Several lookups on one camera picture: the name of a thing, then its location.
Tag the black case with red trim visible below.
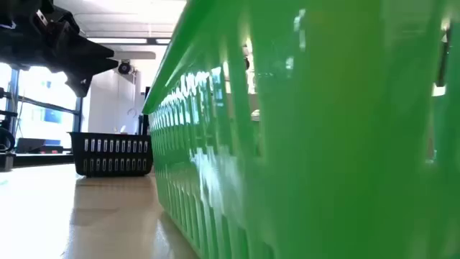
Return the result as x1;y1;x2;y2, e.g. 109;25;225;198
16;137;65;155

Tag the green plastic basket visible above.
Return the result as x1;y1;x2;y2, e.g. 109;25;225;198
142;0;460;259

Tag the unlit ceiling light fixture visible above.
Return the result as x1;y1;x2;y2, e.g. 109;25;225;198
111;50;157;60

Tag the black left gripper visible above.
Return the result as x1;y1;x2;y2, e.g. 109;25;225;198
0;0;119;98

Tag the long lit ceiling light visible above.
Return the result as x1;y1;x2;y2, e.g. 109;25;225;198
88;37;172;45

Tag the black aluminium table frame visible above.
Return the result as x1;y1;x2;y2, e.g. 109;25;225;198
13;153;76;168

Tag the hanging thin cable loop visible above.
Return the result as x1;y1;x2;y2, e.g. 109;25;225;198
126;71;139;119

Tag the large window with dark frame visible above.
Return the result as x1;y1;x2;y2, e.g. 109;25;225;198
0;63;86;152

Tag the round black ceiling device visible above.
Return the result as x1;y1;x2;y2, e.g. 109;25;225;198
117;60;133;76

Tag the black plastic basket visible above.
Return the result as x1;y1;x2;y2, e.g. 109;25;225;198
68;131;155;178

